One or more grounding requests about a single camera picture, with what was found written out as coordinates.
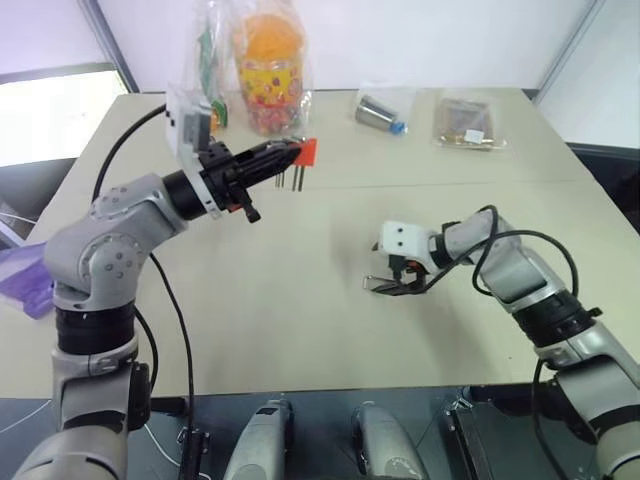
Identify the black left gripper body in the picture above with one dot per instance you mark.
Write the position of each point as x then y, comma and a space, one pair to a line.
224, 172

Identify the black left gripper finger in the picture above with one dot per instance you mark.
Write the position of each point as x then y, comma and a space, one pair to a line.
282, 147
270, 164

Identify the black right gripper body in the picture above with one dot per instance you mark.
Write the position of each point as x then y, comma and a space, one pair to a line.
409, 265

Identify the red hex key holder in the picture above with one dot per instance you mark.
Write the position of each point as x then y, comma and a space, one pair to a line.
308, 152

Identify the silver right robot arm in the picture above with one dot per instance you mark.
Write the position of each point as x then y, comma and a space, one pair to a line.
520, 270

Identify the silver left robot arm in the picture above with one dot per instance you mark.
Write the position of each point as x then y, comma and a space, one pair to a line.
100, 250

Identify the clear bag with orange cup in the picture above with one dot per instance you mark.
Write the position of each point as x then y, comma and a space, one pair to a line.
270, 65

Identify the clear bag with metal cup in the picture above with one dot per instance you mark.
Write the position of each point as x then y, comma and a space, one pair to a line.
377, 112

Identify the clear bag with green item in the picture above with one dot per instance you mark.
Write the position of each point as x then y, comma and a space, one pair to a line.
207, 55

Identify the clear bag with brown item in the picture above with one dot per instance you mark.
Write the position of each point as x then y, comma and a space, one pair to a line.
467, 122

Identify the grey rounded shape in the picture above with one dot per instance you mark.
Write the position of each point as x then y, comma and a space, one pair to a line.
262, 440
387, 442

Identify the black flat plate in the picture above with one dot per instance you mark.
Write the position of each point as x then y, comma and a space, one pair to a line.
472, 435

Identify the purple plastic bag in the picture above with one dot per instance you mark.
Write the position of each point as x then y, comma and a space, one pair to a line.
25, 280

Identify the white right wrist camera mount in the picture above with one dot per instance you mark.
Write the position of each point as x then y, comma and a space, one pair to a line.
402, 237

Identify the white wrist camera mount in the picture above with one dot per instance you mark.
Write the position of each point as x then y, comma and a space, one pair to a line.
402, 237
182, 125

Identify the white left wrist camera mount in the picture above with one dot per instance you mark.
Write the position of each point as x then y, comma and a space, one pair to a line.
182, 125

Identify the grey metal frame post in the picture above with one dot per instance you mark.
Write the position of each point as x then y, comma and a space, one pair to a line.
112, 45
567, 47

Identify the black upright bracket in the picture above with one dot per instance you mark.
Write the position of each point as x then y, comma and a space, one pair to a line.
195, 452

